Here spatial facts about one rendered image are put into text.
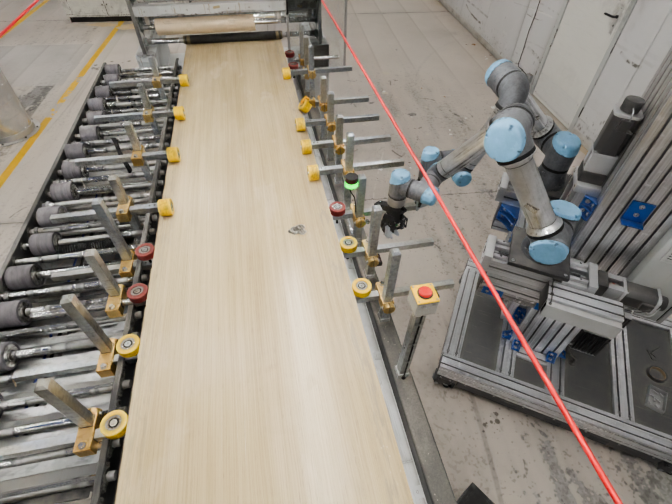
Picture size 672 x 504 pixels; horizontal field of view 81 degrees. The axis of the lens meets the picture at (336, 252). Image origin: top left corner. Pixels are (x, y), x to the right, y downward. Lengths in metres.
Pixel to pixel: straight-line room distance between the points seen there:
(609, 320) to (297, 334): 1.15
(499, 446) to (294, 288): 1.41
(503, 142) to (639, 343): 1.83
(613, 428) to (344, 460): 1.51
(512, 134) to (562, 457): 1.76
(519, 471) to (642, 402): 0.72
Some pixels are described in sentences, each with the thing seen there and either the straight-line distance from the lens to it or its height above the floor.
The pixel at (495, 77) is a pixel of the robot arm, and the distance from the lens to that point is 1.82.
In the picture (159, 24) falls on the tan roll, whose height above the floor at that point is 1.08.
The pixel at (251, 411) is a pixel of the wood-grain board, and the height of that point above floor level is 0.90.
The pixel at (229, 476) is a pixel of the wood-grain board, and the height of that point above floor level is 0.90.
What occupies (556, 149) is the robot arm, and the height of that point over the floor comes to 1.23.
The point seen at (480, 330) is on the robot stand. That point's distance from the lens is 2.46.
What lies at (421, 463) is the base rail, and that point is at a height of 0.70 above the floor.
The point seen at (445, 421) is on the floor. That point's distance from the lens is 2.38.
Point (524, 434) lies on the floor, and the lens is 2.50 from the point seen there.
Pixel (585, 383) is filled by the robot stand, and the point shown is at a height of 0.21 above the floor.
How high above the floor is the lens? 2.17
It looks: 47 degrees down
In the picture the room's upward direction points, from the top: 1 degrees clockwise
